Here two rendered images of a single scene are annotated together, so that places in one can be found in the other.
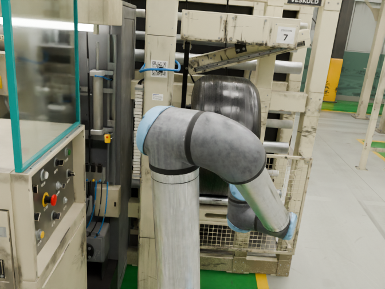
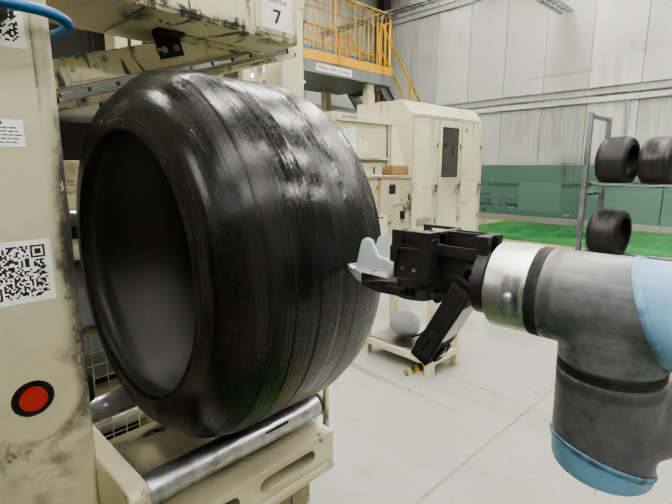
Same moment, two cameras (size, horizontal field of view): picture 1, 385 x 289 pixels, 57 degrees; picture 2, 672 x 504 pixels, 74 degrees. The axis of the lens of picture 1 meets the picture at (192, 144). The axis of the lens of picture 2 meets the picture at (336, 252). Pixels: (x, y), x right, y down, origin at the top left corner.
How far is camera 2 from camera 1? 1.12 m
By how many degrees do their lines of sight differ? 44
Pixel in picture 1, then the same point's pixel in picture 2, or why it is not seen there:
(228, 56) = (142, 64)
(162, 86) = (14, 85)
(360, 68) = not seen: hidden behind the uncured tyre
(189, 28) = not seen: outside the picture
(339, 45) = not seen: hidden behind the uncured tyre
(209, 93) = (223, 97)
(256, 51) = (204, 58)
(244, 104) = (325, 126)
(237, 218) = (654, 446)
